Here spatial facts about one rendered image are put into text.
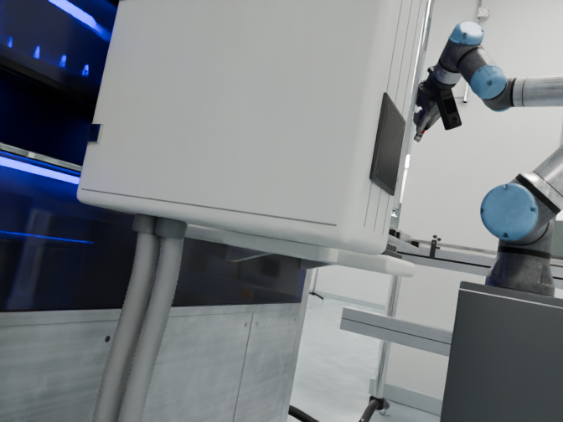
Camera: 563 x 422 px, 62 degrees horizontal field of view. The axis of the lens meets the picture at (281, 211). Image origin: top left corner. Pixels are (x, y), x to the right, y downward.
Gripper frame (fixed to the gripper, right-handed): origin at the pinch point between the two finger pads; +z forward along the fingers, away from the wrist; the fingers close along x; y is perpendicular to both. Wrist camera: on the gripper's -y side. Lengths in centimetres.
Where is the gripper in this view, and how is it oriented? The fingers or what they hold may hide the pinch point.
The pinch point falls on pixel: (423, 130)
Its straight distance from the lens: 152.5
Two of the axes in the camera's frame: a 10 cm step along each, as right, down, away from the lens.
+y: -4.9, -7.7, 4.1
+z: -1.1, 5.3, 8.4
